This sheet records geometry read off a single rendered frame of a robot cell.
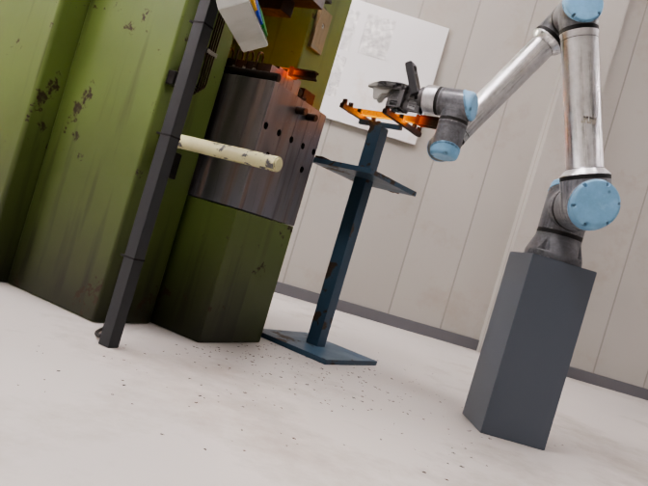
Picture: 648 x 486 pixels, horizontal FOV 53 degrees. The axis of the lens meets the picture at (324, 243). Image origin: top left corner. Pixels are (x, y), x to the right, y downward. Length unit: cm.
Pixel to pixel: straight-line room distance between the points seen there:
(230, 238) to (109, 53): 73
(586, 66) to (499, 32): 298
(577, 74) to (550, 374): 94
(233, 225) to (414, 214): 272
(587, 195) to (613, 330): 328
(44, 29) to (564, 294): 191
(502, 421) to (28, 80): 192
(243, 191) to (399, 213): 267
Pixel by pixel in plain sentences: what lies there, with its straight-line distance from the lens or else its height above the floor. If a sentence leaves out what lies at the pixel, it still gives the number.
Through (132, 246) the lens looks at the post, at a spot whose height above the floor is 28.
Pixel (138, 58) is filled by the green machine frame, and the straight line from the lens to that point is 222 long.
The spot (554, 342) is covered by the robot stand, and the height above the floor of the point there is 34.
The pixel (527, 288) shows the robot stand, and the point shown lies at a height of 49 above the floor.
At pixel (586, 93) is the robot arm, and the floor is 110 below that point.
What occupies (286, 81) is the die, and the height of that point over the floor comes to 96.
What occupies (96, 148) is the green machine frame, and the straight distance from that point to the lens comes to 224.
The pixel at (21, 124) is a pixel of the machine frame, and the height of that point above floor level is 53.
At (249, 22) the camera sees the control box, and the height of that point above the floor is 95.
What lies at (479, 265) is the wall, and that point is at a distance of 487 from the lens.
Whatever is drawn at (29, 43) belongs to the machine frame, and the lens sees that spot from 247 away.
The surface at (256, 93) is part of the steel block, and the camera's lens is 225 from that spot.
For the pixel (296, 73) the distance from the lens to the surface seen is 238.
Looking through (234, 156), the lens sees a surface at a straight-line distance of 193.
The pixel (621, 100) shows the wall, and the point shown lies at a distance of 535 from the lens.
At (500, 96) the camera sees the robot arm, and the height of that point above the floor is 106.
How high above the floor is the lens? 44
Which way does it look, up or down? level
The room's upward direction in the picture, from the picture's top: 16 degrees clockwise
